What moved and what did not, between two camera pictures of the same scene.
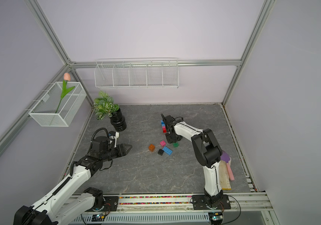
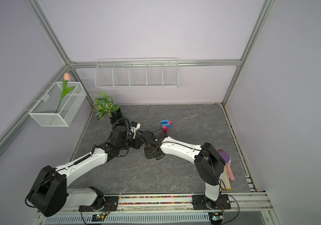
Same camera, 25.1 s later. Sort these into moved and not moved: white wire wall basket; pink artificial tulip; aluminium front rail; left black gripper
Moved: left black gripper
Not moved: white wire wall basket; pink artificial tulip; aluminium front rail
